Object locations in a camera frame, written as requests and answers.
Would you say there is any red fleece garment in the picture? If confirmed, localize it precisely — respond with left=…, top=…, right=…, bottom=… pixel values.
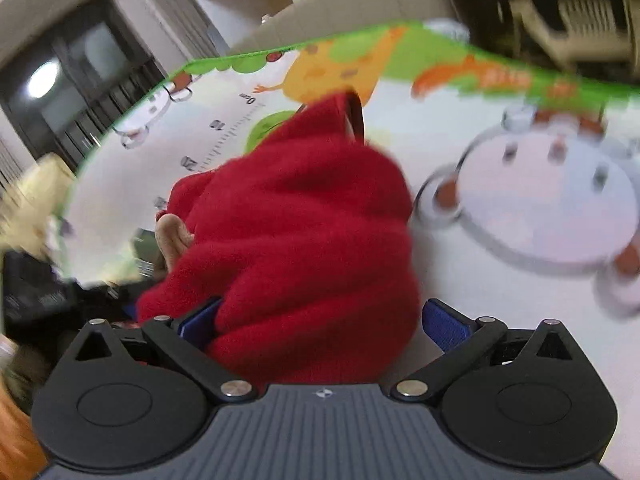
left=136, top=90, right=420, bottom=386

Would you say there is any colourful cartoon play mat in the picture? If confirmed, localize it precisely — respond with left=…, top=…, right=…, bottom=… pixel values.
left=54, top=20, right=640, bottom=391

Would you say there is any beige office chair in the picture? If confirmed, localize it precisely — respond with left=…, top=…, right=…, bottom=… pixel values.
left=497, top=0, right=639, bottom=76

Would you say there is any beige sofa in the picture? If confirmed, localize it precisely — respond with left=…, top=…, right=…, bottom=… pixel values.
left=230, top=0, right=458, bottom=54

